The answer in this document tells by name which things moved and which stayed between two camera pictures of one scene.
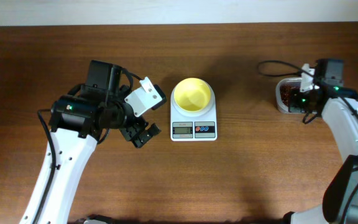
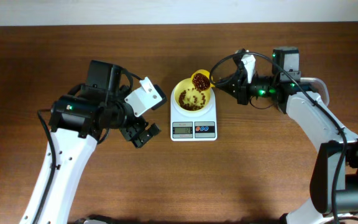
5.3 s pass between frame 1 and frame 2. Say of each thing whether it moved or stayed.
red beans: moved
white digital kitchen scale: stayed
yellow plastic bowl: stayed
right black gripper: moved
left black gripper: stayed
